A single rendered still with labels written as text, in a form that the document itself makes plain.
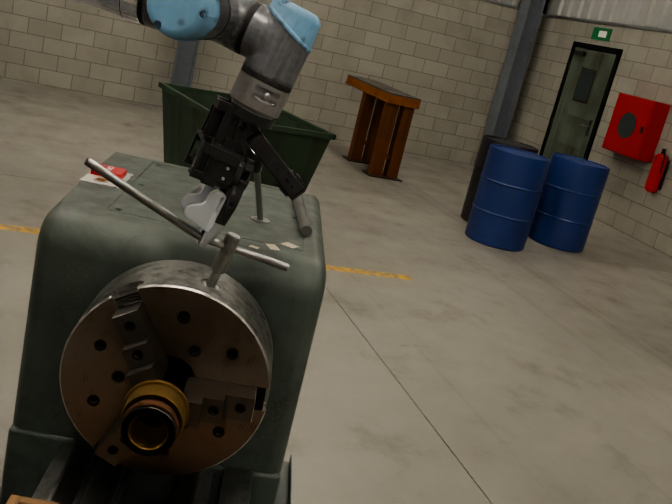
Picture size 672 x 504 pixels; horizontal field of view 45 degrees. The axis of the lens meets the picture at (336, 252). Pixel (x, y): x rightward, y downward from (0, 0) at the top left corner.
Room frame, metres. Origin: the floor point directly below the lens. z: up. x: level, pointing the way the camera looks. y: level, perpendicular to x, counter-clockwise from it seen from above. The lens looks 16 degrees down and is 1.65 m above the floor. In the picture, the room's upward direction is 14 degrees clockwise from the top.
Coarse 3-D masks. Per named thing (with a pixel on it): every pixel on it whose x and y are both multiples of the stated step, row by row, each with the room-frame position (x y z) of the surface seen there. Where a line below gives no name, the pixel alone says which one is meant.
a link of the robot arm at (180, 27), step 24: (72, 0) 1.01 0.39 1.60; (96, 0) 0.99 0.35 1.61; (120, 0) 0.98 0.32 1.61; (144, 0) 0.97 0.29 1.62; (168, 0) 0.95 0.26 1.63; (192, 0) 0.95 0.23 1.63; (216, 0) 0.99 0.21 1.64; (144, 24) 1.00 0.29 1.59; (168, 24) 0.95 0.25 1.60; (192, 24) 0.95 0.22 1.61; (216, 24) 1.01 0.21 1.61
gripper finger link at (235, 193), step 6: (246, 174) 1.11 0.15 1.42; (240, 180) 1.09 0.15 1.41; (234, 186) 1.09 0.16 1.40; (240, 186) 1.09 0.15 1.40; (228, 192) 1.10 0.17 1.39; (234, 192) 1.09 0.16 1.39; (240, 192) 1.09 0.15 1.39; (228, 198) 1.09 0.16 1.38; (234, 198) 1.09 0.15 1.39; (240, 198) 1.09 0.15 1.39; (228, 204) 1.08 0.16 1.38; (234, 204) 1.09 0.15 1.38; (222, 210) 1.09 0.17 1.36; (228, 210) 1.09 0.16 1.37; (234, 210) 1.09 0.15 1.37; (222, 216) 1.10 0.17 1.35; (228, 216) 1.09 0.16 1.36; (216, 222) 1.09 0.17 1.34; (222, 222) 1.10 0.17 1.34
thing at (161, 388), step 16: (144, 384) 1.00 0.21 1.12; (160, 384) 1.01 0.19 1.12; (128, 400) 0.98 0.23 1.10; (144, 400) 0.96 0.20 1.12; (160, 400) 0.98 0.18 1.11; (176, 400) 0.99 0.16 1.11; (128, 416) 0.94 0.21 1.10; (144, 416) 1.02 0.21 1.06; (160, 416) 0.95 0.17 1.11; (176, 416) 0.97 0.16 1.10; (128, 432) 0.95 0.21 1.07; (144, 432) 0.99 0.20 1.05; (160, 432) 1.00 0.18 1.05; (176, 432) 0.95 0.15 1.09; (128, 448) 0.95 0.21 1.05; (144, 448) 0.95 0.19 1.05; (160, 448) 0.95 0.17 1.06
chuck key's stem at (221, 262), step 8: (232, 232) 1.15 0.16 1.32; (224, 240) 1.13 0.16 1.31; (232, 240) 1.13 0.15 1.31; (224, 248) 1.13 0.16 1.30; (232, 248) 1.13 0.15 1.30; (216, 256) 1.14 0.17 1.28; (224, 256) 1.13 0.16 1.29; (216, 264) 1.13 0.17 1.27; (224, 264) 1.13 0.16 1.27; (216, 272) 1.13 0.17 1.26; (224, 272) 1.14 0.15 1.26; (208, 280) 1.14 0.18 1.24; (216, 280) 1.13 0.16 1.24
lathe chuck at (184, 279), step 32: (128, 288) 1.11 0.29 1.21; (160, 288) 1.09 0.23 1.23; (192, 288) 1.10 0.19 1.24; (224, 288) 1.15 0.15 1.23; (96, 320) 1.08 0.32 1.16; (160, 320) 1.09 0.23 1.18; (192, 320) 1.09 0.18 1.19; (224, 320) 1.10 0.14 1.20; (256, 320) 1.16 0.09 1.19; (64, 352) 1.07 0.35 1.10; (96, 352) 1.08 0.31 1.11; (192, 352) 1.10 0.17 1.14; (224, 352) 1.10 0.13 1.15; (256, 352) 1.10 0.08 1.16; (64, 384) 1.07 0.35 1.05; (96, 384) 1.08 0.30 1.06; (128, 384) 1.09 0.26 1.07; (256, 384) 1.11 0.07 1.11; (96, 416) 1.08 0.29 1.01; (256, 416) 1.11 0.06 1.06; (192, 448) 1.10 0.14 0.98; (224, 448) 1.10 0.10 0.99
